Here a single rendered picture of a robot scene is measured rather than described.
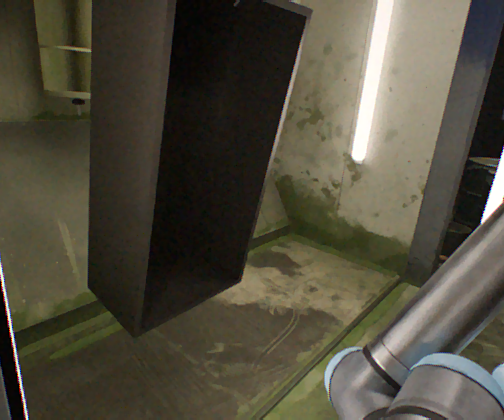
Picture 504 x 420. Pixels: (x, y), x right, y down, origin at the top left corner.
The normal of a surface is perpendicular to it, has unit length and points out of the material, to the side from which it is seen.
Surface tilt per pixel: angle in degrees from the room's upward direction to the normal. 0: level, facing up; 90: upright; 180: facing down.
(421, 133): 90
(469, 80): 90
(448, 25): 90
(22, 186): 57
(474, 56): 90
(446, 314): 66
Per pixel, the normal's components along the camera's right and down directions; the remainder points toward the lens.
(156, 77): -0.65, 0.22
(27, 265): 0.67, -0.29
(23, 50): 0.75, 0.27
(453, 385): 0.02, -0.96
